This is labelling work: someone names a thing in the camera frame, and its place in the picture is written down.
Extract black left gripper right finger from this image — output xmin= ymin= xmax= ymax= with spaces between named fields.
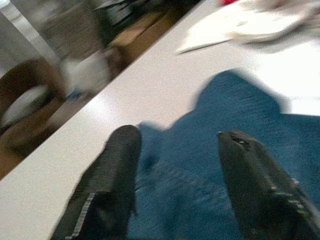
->
xmin=217 ymin=129 xmax=320 ymax=240

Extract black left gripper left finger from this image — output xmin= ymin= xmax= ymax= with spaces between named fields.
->
xmin=51 ymin=124 xmax=143 ymax=240

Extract blue denim jeans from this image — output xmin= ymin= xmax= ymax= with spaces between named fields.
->
xmin=126 ymin=69 xmax=320 ymax=240

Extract white garment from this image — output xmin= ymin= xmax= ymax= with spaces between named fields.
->
xmin=176 ymin=0 xmax=320 ymax=55

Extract brown cardboard box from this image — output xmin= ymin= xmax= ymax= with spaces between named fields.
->
xmin=107 ymin=9 xmax=181 ymax=73

